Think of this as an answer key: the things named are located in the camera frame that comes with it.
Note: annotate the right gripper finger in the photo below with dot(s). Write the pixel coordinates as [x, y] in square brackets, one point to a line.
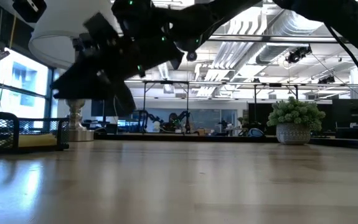
[119, 102]
[85, 84]

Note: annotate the yellow sticky note pad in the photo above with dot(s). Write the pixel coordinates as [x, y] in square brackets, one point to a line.
[37, 140]

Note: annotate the background black robot arm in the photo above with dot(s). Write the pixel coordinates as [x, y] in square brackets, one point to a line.
[149, 119]
[185, 119]

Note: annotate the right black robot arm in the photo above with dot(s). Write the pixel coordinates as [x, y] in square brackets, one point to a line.
[337, 18]

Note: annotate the white shade table lamp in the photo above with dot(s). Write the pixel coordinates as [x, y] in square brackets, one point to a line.
[57, 34]

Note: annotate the person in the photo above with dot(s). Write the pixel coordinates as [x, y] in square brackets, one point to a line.
[174, 119]

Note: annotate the large window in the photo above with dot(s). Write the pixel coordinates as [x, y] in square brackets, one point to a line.
[23, 87]

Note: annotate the black overhead crossbar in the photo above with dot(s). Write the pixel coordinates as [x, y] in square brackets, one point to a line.
[275, 38]

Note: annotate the black ceiling-mounted device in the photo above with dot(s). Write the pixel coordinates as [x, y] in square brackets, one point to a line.
[326, 80]
[298, 54]

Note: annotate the green potted plant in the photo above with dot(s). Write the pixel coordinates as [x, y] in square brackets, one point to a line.
[294, 115]

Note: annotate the black monitor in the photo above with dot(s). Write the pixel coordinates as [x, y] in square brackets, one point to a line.
[351, 112]

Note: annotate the background black workstation frame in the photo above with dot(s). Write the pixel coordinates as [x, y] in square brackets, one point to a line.
[275, 84]
[166, 82]

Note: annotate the black overhead camera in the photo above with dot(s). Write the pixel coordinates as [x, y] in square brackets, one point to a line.
[191, 56]

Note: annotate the black aluminium table frame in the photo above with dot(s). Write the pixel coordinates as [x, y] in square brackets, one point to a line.
[238, 139]

